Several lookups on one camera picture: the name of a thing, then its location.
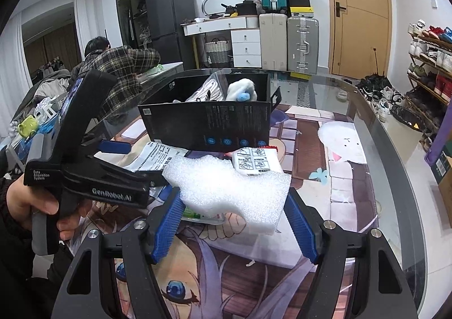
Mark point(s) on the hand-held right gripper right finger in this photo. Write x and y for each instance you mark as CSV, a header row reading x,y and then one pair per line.
x,y
300,227

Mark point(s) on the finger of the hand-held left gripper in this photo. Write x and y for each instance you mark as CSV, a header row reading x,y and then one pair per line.
x,y
116,170
114,147

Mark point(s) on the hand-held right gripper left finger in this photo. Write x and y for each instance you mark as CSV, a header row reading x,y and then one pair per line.
x,y
166,230

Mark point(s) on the green packet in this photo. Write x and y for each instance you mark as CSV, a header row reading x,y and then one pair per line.
x,y
192,214

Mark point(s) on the white printed paper sheet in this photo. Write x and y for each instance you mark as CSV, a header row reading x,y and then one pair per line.
x,y
155,156

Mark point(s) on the white foam sheet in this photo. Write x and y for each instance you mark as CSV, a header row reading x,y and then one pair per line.
x,y
226,188

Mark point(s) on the red and white packet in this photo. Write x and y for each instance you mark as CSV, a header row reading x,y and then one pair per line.
x,y
256,163

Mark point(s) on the black cardboard box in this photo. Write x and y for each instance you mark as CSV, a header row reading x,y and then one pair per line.
x,y
212,121

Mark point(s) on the striped bag of white laces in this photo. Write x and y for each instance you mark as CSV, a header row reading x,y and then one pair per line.
x,y
208,91

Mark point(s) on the person's left forearm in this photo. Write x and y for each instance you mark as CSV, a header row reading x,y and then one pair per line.
x,y
21,269

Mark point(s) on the person's left hand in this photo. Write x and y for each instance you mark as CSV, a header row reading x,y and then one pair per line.
x,y
24,198

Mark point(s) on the grey clothes pile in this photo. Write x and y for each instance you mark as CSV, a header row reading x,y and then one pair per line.
x,y
53,85

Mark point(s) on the green plastic toy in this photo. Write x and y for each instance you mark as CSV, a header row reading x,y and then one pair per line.
x,y
28,126

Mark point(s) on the printed cartoon table mat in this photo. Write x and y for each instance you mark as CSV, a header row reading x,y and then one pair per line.
x,y
310,163

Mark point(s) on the white curtain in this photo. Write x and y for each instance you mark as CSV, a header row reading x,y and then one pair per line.
x,y
84,29

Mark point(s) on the grey table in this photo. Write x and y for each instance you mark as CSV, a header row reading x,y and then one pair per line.
x,y
169,69

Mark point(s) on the white slipper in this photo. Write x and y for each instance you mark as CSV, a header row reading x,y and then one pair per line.
x,y
342,95

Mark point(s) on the wicker basket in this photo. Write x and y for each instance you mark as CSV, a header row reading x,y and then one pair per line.
x,y
218,53

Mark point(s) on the dark grey fridge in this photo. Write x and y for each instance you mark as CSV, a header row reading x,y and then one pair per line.
x,y
169,15

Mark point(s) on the trash bin with black bag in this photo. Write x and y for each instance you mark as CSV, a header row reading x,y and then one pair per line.
x,y
406,124

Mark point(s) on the large cardboard box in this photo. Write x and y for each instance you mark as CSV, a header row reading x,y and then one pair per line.
x,y
446,188

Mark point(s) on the pile of shoes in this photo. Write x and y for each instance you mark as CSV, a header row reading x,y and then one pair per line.
x,y
379,92

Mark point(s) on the purple box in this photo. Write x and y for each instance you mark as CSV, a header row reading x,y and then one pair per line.
x,y
439,142

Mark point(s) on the white desk with drawers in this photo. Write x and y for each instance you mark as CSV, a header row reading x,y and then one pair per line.
x,y
247,48

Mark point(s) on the black umbrella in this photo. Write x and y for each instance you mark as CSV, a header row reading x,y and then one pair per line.
x,y
376,78

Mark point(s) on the oval mirror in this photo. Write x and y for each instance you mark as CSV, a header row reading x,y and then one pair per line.
x,y
206,2

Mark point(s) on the silver suitcase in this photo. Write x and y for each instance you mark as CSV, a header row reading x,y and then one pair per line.
x,y
302,45

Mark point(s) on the beige suitcase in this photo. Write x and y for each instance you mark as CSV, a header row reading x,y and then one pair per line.
x,y
273,43

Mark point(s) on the black bag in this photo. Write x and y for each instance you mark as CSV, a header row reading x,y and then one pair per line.
x,y
246,8

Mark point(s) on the shoe rack with shoes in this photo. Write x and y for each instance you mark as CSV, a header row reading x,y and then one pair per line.
x,y
432,64

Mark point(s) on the black yellow shoe box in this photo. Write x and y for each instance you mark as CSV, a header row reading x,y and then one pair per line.
x,y
301,12

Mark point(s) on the wooden door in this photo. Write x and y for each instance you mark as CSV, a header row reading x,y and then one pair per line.
x,y
363,15

